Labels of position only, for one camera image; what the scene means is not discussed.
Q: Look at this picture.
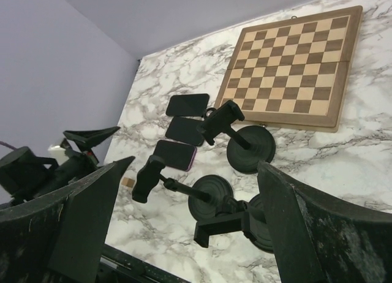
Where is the black phone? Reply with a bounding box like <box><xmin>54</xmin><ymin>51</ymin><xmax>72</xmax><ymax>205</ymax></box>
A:
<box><xmin>165</xmin><ymin>116</ymin><xmax>205</xmax><ymax>147</ymax></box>

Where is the black smartphone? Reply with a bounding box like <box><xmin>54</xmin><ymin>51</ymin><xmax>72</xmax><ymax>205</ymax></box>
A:
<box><xmin>165</xmin><ymin>93</ymin><xmax>209</xmax><ymax>117</ymax></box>

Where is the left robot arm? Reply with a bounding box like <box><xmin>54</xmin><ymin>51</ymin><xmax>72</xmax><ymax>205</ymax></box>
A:
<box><xmin>1</xmin><ymin>126</ymin><xmax>120</xmax><ymax>209</ymax></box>

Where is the red-edged phone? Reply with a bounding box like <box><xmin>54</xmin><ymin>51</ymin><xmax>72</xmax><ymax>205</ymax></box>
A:
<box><xmin>153</xmin><ymin>140</ymin><xmax>197</xmax><ymax>172</ymax></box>

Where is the small wooden cube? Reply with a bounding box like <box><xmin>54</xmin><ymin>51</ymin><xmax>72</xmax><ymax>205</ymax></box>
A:
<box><xmin>121</xmin><ymin>177</ymin><xmax>135</xmax><ymax>188</ymax></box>

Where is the black phone stand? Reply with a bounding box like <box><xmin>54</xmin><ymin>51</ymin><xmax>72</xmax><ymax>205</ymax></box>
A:
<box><xmin>197</xmin><ymin>100</ymin><xmax>276</xmax><ymax>174</ymax></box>
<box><xmin>194</xmin><ymin>194</ymin><xmax>273</xmax><ymax>253</ymax></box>
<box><xmin>132</xmin><ymin>155</ymin><xmax>233</xmax><ymax>221</ymax></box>

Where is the wooden chessboard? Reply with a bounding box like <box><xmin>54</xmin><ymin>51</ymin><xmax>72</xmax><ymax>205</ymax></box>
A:
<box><xmin>215</xmin><ymin>6</ymin><xmax>363</xmax><ymax>132</ymax></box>

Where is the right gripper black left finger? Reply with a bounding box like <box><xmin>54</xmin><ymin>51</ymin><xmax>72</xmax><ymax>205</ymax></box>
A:
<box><xmin>1</xmin><ymin>156</ymin><xmax>135</xmax><ymax>282</ymax></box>

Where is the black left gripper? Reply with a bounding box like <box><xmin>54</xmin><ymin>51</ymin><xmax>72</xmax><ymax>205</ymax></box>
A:
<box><xmin>59</xmin><ymin>126</ymin><xmax>120</xmax><ymax>182</ymax></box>

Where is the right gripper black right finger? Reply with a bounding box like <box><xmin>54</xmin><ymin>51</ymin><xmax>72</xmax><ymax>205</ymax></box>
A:
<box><xmin>257</xmin><ymin>161</ymin><xmax>391</xmax><ymax>282</ymax></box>

